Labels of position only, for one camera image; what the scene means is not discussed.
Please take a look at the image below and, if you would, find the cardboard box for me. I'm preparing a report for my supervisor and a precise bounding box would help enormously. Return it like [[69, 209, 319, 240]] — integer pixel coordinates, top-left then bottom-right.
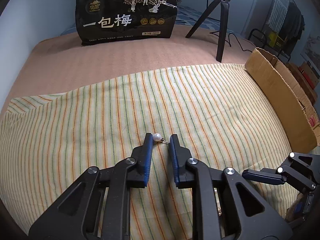
[[245, 48, 317, 153]]

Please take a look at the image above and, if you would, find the striped yellow cloth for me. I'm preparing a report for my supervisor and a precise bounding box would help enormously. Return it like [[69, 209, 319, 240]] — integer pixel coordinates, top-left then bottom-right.
[[1, 64, 292, 232]]

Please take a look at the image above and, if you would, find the orange cardboard carton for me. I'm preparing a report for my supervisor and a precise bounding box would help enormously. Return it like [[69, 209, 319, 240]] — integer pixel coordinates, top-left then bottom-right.
[[285, 62, 319, 105]]

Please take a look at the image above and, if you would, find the tan bed blanket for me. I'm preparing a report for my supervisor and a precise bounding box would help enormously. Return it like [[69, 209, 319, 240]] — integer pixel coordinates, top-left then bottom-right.
[[0, 24, 258, 116]]

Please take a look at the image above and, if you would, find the yellow box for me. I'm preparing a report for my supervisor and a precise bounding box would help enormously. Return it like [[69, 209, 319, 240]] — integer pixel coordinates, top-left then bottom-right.
[[268, 31, 285, 48]]

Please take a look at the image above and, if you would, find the black metal shoe rack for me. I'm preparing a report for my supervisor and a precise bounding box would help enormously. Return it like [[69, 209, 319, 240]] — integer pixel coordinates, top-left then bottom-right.
[[248, 28, 291, 62]]

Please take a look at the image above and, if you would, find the black snack bag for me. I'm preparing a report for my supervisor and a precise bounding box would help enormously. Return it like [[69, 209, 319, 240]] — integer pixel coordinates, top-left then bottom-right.
[[75, 0, 177, 46]]

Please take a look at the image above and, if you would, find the black clothes rack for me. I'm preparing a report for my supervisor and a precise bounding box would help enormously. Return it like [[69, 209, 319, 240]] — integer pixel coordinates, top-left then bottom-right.
[[265, 0, 305, 55]]

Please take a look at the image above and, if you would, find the black tripod stand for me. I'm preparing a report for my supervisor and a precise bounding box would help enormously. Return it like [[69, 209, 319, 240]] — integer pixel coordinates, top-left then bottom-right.
[[184, 0, 233, 63]]

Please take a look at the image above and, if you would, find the black power cable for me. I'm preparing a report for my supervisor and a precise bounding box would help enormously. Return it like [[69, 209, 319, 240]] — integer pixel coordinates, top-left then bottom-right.
[[206, 0, 253, 53]]

